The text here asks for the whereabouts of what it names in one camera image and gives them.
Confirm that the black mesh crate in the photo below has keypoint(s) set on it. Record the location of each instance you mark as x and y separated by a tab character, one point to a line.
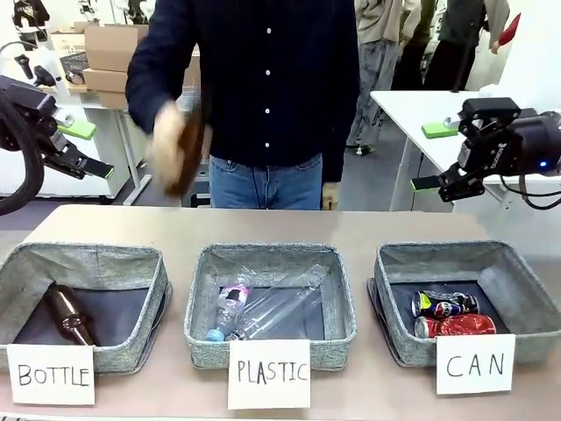
72	63

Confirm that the grey fabric basket bottle label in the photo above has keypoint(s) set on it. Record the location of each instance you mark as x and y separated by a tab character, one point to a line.
87	259

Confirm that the bystander in dark jacket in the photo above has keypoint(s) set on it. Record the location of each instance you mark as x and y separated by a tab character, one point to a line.
460	26

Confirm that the large brown cardboard box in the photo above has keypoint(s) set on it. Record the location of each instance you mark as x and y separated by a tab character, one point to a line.
111	46

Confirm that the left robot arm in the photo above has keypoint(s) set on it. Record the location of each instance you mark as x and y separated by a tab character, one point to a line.
8	131

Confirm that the person's right forearm navy sleeve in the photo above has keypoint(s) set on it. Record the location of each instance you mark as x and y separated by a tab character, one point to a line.
142	105

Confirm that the white paper sign CAN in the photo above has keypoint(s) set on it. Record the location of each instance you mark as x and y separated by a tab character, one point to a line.
475	364

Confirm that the grey fabric basket can label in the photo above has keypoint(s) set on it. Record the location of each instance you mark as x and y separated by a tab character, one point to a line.
438	259

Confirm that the person's left forearm navy sleeve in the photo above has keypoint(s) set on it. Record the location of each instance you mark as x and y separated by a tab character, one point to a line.
339	144

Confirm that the white paper sign PLASTIC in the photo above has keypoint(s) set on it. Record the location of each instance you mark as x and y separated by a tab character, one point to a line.
268	373

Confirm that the person's right hand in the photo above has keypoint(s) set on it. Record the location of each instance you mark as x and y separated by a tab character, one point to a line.
166	144

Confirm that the crushed red soda can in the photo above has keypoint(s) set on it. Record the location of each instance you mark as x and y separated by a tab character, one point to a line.
464	325

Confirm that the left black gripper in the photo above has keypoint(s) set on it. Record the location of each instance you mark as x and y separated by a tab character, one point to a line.
37	131

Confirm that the grey fabric basket plastic label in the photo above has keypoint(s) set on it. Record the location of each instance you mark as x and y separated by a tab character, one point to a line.
271	259

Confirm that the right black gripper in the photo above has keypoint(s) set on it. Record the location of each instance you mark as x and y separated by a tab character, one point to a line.
493	149

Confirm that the white plastic crate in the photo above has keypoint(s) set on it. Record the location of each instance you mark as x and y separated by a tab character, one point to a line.
66	43

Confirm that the flat brown cardboard box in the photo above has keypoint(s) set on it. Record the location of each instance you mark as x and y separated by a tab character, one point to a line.
105	80

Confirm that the bystander in olive clothes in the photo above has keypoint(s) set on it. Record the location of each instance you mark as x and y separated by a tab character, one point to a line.
416	66

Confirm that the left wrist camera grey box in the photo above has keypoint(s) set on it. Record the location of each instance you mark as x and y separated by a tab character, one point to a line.
26	97

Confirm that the person navy shirt blue jeans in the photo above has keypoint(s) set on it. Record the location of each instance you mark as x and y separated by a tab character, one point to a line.
263	87

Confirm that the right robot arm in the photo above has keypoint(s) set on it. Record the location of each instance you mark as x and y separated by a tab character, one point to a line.
541	144

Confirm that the small white desk object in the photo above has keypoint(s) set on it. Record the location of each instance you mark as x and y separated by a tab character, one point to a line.
489	90

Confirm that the clear plastic bottle blue cap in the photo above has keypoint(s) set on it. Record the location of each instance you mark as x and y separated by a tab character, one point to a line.
230	307

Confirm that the white black background robot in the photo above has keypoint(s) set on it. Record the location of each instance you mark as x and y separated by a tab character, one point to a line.
28	15

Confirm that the red pointed object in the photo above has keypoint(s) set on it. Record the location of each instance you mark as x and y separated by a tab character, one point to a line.
508	30

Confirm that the small brown cardboard box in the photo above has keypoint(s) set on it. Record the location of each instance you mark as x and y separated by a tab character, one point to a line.
113	101

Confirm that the bystander beige jacket grey trousers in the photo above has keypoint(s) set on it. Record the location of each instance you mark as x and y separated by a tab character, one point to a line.
377	26

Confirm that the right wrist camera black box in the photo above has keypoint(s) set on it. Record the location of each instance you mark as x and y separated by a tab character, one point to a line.
488	109

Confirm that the person's left hand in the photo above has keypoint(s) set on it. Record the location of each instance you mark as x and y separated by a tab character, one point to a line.
331	195

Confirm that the crushed black Pepsi can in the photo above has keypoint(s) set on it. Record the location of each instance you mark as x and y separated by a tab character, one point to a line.
442	307

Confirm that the brown glass beer bottle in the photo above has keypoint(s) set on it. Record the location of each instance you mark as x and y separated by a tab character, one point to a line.
66	311
191	144

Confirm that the white paper sign BOTTLE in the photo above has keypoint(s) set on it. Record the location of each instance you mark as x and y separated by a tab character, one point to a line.
50	375

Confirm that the clear plastic bottle black cap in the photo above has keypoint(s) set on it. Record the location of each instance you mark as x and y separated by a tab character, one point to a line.
280	302

